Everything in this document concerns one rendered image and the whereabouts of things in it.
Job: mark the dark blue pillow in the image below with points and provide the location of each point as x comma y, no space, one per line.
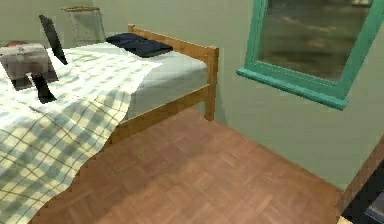
140,45

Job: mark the wooden bed with checked blanket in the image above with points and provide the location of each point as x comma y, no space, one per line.
100,100

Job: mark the green framed window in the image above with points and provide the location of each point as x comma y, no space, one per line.
310,43

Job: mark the grey brown box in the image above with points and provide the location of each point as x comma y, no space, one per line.
26,61

